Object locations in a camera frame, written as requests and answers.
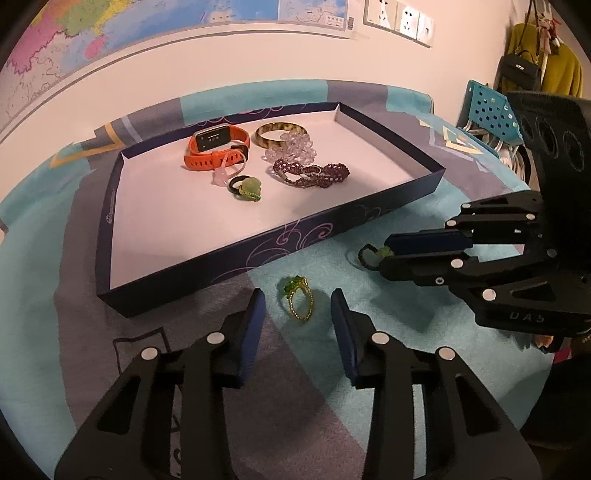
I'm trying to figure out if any dark cord with green bead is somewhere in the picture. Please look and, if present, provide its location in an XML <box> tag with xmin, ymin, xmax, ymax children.
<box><xmin>358</xmin><ymin>244</ymin><xmax>396</xmax><ymax>271</ymax></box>

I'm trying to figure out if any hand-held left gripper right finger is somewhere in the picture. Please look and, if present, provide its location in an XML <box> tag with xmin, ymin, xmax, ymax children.
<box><xmin>330</xmin><ymin>288</ymin><xmax>541</xmax><ymax>480</ymax></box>

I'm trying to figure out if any mustard yellow coat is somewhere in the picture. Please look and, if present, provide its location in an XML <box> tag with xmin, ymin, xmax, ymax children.
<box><xmin>496</xmin><ymin>21</ymin><xmax>585</xmax><ymax>97</ymax></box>

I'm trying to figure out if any white wall socket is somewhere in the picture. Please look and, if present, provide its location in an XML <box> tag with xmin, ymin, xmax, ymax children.
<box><xmin>362</xmin><ymin>0</ymin><xmax>399</xmax><ymax>31</ymax></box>
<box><xmin>418</xmin><ymin>14</ymin><xmax>436</xmax><ymax>49</ymax></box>
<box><xmin>394</xmin><ymin>2</ymin><xmax>422</xmax><ymax>40</ymax></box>

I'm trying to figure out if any tortoiseshell bangle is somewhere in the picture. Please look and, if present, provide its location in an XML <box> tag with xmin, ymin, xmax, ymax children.
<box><xmin>255</xmin><ymin>121</ymin><xmax>309</xmax><ymax>151</ymax></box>

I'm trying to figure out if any black ring with green jade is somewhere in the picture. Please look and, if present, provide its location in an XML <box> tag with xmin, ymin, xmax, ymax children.
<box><xmin>228</xmin><ymin>175</ymin><xmax>264</xmax><ymax>202</ymax></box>

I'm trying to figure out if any black handbag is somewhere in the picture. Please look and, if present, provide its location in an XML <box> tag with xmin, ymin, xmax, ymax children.
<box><xmin>499</xmin><ymin>51</ymin><xmax>544</xmax><ymax>91</ymax></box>

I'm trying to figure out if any person's right hand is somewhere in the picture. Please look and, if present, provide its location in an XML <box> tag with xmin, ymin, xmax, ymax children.
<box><xmin>531</xmin><ymin>332</ymin><xmax>573</xmax><ymax>365</ymax></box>

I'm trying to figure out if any pink bead bracelet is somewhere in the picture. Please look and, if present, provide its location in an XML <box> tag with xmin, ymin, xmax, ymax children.
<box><xmin>211</xmin><ymin>150</ymin><xmax>247</xmax><ymax>186</ymax></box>

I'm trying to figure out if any teal and grey printed blanket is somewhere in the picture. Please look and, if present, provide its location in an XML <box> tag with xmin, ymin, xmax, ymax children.
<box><xmin>0</xmin><ymin>78</ymin><xmax>546</xmax><ymax>480</ymax></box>

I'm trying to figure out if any white hanging ornament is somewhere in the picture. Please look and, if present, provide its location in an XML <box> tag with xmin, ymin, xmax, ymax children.
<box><xmin>536</xmin><ymin>9</ymin><xmax>562</xmax><ymax>52</ymax></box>

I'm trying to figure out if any dark blue shallow box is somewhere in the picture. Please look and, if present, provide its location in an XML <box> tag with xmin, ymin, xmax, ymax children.
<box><xmin>96</xmin><ymin>102</ymin><xmax>446</xmax><ymax>319</ymax></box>

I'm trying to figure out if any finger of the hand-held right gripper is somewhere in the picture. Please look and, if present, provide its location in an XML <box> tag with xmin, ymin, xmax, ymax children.
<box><xmin>384</xmin><ymin>191</ymin><xmax>546</xmax><ymax>257</ymax></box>
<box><xmin>379</xmin><ymin>242</ymin><xmax>571</xmax><ymax>302</ymax></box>

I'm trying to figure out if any blue perforated basket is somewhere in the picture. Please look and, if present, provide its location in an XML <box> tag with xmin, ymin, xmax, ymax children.
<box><xmin>462</xmin><ymin>79</ymin><xmax>525</xmax><ymax>148</ymax></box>

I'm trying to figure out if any clear crystal bracelet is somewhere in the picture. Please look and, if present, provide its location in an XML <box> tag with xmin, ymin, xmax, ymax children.
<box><xmin>264</xmin><ymin>129</ymin><xmax>319</xmax><ymax>165</ymax></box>

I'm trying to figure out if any purple beaded bracelet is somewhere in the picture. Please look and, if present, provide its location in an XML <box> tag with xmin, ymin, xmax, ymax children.
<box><xmin>267</xmin><ymin>158</ymin><xmax>351</xmax><ymax>189</ymax></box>

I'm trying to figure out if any colourful wall map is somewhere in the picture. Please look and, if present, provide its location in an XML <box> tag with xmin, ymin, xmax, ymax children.
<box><xmin>0</xmin><ymin>0</ymin><xmax>358</xmax><ymax>139</ymax></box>

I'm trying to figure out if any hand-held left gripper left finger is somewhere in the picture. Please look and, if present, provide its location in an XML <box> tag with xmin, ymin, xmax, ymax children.
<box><xmin>54</xmin><ymin>287</ymin><xmax>267</xmax><ymax>480</ymax></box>

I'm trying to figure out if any orange smartwatch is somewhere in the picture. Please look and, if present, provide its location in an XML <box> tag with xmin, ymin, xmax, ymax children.
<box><xmin>184</xmin><ymin>124</ymin><xmax>252</xmax><ymax>171</ymax></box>

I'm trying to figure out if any gold ring with green stone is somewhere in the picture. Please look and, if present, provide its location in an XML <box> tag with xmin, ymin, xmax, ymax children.
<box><xmin>283</xmin><ymin>275</ymin><xmax>315</xmax><ymax>322</ymax></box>

